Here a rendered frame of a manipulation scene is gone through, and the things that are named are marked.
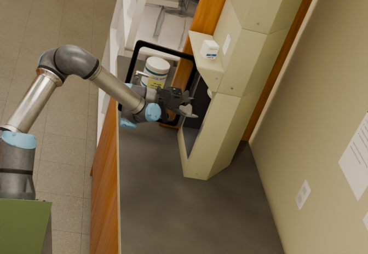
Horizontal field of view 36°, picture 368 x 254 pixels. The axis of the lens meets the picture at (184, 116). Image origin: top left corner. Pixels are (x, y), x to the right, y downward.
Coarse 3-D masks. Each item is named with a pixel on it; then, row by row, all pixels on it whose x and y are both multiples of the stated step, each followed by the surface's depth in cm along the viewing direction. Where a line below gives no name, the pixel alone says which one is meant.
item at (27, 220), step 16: (0, 208) 179; (16, 208) 180; (32, 208) 181; (48, 208) 183; (0, 224) 183; (16, 224) 184; (32, 224) 186; (0, 240) 187; (16, 240) 189; (32, 240) 190
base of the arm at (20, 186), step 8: (0, 168) 191; (0, 176) 190; (8, 176) 188; (16, 176) 189; (24, 176) 190; (0, 184) 189; (8, 184) 187; (16, 184) 188; (24, 184) 189; (32, 184) 193; (0, 192) 186; (8, 192) 186; (16, 192) 187; (24, 192) 188; (32, 192) 192
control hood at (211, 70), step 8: (192, 32) 249; (192, 40) 242; (200, 40) 245; (208, 40) 247; (192, 48) 237; (200, 48) 238; (200, 56) 232; (216, 56) 236; (200, 64) 226; (208, 64) 228; (216, 64) 231; (200, 72) 226; (208, 72) 226; (216, 72) 227; (208, 80) 228; (216, 80) 229; (216, 88) 231
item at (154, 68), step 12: (144, 48) 257; (168, 48) 256; (144, 60) 260; (156, 60) 260; (168, 60) 259; (180, 60) 259; (144, 72) 263; (156, 72) 263; (168, 72) 263; (180, 72) 262; (144, 84) 267; (156, 84) 267; (168, 84) 266; (180, 84) 266; (168, 120) 277
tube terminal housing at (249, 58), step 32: (224, 32) 237; (256, 32) 218; (224, 64) 229; (256, 64) 227; (192, 96) 267; (224, 96) 234; (256, 96) 249; (224, 128) 244; (192, 160) 252; (224, 160) 264
